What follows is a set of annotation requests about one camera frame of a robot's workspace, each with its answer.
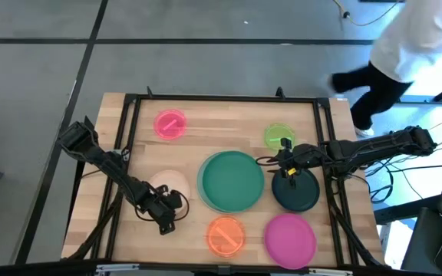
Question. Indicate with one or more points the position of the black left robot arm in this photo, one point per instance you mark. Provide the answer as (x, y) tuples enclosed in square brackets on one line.
[(106, 165)]

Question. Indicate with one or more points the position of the lime transparent plate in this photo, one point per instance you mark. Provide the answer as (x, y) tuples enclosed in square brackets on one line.
[(272, 132)]

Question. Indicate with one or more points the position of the grey desk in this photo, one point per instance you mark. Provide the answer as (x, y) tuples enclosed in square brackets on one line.
[(420, 245)]

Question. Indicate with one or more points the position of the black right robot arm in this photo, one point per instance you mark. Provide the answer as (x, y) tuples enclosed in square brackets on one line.
[(378, 145)]

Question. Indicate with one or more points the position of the light green large plate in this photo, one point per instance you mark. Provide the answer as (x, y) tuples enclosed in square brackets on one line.
[(200, 183)]

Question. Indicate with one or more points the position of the magenta opaque plate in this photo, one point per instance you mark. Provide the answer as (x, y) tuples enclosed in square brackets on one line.
[(290, 241)]

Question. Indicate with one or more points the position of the orange transparent plate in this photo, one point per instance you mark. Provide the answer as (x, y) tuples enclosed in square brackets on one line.
[(236, 245)]

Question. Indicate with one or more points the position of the black desk beam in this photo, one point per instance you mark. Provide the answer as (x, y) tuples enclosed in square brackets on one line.
[(405, 209)]

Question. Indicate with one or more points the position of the person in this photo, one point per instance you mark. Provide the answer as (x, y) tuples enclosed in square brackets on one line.
[(416, 38)]

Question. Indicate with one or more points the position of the grey floor beam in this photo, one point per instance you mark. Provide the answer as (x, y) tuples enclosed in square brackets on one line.
[(424, 99)]

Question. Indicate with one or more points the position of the dark teal plate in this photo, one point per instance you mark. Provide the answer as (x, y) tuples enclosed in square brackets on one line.
[(301, 195)]

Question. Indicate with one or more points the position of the black table frame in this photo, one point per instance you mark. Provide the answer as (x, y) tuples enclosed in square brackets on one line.
[(225, 97)]

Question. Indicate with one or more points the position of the peach plastic plate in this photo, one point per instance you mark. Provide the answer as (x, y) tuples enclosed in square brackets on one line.
[(159, 180)]

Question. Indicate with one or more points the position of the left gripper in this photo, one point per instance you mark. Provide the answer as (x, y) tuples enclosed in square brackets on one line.
[(159, 207)]

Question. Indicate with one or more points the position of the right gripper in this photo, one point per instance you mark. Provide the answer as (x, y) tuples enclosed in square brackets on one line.
[(305, 157)]

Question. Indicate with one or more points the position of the teal green plate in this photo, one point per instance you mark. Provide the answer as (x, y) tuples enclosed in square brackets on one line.
[(232, 182)]

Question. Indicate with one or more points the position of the pink transparent plate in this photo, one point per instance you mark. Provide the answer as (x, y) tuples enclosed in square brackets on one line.
[(163, 132)]

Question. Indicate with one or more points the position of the silver frame bracket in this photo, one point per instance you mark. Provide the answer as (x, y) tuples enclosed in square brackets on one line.
[(117, 267), (330, 272)]

